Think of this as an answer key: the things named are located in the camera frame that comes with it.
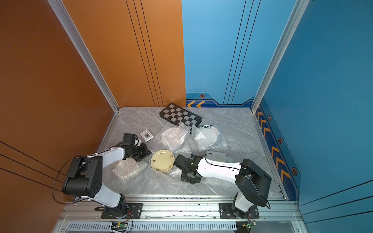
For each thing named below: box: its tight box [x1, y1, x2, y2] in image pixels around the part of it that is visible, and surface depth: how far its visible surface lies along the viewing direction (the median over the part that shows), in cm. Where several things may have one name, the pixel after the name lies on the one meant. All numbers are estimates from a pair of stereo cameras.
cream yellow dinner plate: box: [150, 149, 175, 173], surface depth 93 cm
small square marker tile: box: [139, 128, 154, 143], surface depth 104 cm
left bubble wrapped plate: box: [111, 158, 149, 186], surface depth 84 cm
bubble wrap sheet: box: [173, 143, 228, 164], surface depth 96 cm
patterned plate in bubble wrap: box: [191, 123, 228, 152], surface depth 101 cm
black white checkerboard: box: [158, 102, 203, 129], surface depth 114 cm
